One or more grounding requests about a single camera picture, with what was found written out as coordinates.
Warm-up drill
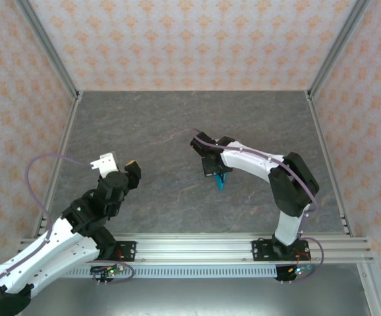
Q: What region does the aluminium table side rail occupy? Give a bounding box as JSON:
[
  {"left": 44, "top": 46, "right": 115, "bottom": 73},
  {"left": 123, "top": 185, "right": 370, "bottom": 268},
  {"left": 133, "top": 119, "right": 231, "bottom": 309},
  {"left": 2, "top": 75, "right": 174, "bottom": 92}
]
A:
[
  {"left": 32, "top": 95, "right": 82, "bottom": 238},
  {"left": 305, "top": 93, "right": 355, "bottom": 238}
]

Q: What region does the aluminium lower frame rail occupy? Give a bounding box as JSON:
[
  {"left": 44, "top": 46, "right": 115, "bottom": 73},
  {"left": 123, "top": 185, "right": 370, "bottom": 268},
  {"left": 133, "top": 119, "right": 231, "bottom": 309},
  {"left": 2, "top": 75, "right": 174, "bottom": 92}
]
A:
[{"left": 355, "top": 263, "right": 381, "bottom": 316}]

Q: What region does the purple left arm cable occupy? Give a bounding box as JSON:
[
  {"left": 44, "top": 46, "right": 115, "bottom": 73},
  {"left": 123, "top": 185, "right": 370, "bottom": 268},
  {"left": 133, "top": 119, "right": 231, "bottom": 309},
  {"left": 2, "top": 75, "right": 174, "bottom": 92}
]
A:
[{"left": 0, "top": 153, "right": 136, "bottom": 313}]

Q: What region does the aluminium frame post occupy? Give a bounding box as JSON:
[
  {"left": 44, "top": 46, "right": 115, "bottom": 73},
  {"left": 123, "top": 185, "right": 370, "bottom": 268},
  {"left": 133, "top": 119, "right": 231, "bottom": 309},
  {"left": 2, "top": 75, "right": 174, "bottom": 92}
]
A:
[
  {"left": 305, "top": 0, "right": 371, "bottom": 99},
  {"left": 14, "top": 0, "right": 81, "bottom": 101}
]

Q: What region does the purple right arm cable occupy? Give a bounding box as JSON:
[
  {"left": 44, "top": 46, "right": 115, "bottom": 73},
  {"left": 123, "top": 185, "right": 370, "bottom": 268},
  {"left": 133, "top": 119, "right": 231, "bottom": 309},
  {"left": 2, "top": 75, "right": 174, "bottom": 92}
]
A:
[{"left": 190, "top": 128, "right": 325, "bottom": 284}]

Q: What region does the slotted grey cable duct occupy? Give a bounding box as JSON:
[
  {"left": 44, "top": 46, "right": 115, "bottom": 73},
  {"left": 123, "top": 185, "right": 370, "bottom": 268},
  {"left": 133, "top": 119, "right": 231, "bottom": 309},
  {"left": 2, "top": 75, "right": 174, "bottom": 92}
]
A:
[{"left": 65, "top": 265, "right": 279, "bottom": 279}]

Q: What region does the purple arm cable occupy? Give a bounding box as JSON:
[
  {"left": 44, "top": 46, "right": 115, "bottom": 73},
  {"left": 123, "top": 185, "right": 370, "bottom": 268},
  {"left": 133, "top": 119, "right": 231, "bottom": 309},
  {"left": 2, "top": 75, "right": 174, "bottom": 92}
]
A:
[
  {"left": 0, "top": 153, "right": 136, "bottom": 313},
  {"left": 190, "top": 128, "right": 325, "bottom": 284}
]

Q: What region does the grey metal panel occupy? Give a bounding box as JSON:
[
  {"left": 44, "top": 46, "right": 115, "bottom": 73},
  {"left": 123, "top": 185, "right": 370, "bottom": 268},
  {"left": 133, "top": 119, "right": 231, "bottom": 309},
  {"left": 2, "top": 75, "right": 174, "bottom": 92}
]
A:
[{"left": 28, "top": 278, "right": 376, "bottom": 316}]

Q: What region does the aluminium mounting rail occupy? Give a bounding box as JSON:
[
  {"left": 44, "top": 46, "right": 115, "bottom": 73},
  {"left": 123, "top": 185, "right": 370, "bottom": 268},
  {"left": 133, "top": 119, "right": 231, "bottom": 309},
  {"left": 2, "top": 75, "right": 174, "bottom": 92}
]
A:
[{"left": 18, "top": 234, "right": 375, "bottom": 264}]

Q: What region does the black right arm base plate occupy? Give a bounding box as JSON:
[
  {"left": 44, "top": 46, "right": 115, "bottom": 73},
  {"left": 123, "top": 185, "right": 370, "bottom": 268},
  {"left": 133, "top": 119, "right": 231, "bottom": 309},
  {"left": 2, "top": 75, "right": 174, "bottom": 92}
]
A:
[{"left": 251, "top": 240, "right": 311, "bottom": 263}]

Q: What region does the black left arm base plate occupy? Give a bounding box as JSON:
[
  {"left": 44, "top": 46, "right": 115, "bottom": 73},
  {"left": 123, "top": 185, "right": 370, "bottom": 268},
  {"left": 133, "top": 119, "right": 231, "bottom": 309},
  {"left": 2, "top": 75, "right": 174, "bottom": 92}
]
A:
[{"left": 109, "top": 240, "right": 137, "bottom": 263}]

